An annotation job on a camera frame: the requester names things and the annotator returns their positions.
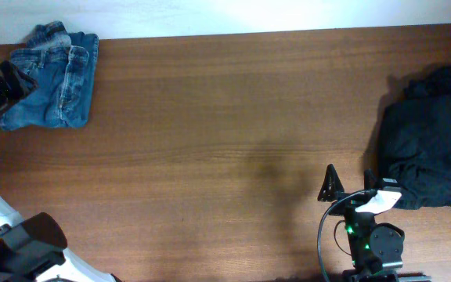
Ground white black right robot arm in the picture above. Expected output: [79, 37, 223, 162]
[316, 164, 405, 281]

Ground black cloth garment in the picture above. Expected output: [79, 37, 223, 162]
[377, 66, 451, 210]

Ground blue denim jeans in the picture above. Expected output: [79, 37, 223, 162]
[0, 21, 99, 131]

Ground grey metal bracket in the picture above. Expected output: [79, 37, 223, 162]
[398, 275, 431, 282]

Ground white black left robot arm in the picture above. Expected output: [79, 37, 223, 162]
[0, 61, 119, 282]

